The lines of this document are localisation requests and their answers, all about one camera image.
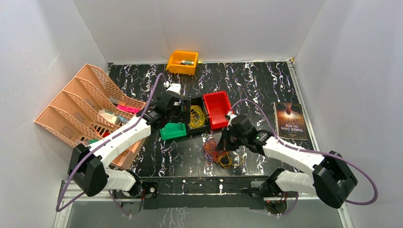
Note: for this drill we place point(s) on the black plastic bin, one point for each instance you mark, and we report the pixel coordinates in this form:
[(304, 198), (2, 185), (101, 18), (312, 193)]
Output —
[(195, 116)]

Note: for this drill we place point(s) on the yellow plastic bin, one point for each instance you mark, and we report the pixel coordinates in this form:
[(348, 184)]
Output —
[(175, 67)]

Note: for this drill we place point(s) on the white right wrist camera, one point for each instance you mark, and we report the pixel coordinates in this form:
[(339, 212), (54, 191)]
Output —
[(230, 116)]

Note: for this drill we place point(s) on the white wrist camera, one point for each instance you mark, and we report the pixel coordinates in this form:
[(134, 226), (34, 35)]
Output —
[(230, 116), (173, 89)]

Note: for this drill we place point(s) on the red plastic bin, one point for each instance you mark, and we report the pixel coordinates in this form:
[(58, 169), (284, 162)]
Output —
[(217, 105)]

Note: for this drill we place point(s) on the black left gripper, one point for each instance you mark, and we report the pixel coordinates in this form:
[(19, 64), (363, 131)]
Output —
[(181, 107)]

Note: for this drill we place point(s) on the pink plastic file organizer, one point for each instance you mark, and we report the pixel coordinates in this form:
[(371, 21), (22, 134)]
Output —
[(72, 116)]

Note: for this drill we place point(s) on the green plastic bin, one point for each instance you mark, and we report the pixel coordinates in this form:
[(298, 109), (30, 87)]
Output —
[(173, 130)]

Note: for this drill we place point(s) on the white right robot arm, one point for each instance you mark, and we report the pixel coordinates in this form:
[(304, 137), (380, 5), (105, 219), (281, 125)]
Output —
[(325, 177)]

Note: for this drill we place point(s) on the dark book three days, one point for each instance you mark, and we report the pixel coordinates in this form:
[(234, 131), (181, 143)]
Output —
[(290, 121)]

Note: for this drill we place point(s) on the green battery in bin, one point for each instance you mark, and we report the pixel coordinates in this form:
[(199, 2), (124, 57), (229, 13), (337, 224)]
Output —
[(186, 62)]

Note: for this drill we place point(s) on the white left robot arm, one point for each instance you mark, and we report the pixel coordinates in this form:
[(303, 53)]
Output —
[(89, 165)]

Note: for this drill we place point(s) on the white box in organizer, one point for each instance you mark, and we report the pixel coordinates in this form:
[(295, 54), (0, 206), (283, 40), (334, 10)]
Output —
[(109, 117)]

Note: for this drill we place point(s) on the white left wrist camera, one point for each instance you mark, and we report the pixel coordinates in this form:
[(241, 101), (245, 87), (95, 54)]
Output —
[(173, 89)]

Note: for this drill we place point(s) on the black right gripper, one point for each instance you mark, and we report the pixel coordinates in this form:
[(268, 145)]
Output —
[(224, 144)]

